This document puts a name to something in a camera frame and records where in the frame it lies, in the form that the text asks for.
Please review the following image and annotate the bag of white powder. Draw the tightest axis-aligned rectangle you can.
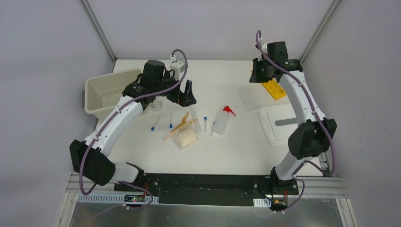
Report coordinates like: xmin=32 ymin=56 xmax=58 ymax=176
xmin=171 ymin=127 xmax=199 ymax=149

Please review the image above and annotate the purple cable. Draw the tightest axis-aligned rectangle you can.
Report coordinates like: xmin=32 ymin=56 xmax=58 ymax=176
xmin=78 ymin=49 xmax=189 ymax=210
xmin=255 ymin=30 xmax=336 ymax=214

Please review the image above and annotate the aluminium frame rail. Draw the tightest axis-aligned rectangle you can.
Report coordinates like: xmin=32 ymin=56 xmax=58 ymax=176
xmin=66 ymin=172 xmax=116 ymax=193

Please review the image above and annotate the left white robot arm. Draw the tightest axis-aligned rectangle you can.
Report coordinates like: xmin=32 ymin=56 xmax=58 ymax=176
xmin=70 ymin=57 xmax=196 ymax=191

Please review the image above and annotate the beige plastic bin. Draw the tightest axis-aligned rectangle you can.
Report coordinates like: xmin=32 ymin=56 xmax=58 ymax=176
xmin=84 ymin=69 xmax=142 ymax=120

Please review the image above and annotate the small glass flask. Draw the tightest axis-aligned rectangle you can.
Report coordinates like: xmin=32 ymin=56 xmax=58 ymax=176
xmin=151 ymin=97 xmax=163 ymax=112

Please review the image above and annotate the clear plastic tube rack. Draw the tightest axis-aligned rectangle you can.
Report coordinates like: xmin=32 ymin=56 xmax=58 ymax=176
xmin=237 ymin=85 xmax=262 ymax=113

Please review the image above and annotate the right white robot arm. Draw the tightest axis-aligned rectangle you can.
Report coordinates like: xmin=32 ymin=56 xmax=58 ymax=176
xmin=249 ymin=38 xmax=337 ymax=194

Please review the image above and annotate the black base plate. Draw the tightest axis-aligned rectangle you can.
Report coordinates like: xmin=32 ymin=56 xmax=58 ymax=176
xmin=133 ymin=173 xmax=299 ymax=207

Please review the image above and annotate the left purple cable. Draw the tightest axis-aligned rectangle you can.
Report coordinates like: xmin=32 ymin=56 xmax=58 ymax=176
xmin=78 ymin=49 xmax=189 ymax=210

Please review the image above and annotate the yellow test tube rack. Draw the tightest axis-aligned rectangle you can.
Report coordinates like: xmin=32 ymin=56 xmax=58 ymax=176
xmin=262 ymin=79 xmax=287 ymax=101

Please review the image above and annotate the white bin lid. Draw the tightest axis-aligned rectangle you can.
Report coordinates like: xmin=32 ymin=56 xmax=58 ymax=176
xmin=258 ymin=104 xmax=298 ymax=146

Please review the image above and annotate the clear pipette by bottle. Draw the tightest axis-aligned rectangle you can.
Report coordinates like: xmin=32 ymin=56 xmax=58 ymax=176
xmin=209 ymin=122 xmax=216 ymax=137

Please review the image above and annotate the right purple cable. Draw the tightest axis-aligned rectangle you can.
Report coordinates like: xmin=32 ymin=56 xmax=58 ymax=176
xmin=255 ymin=30 xmax=336 ymax=214

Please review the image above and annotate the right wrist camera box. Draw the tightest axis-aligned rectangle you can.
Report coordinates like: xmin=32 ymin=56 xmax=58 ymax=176
xmin=260 ymin=43 xmax=268 ymax=54

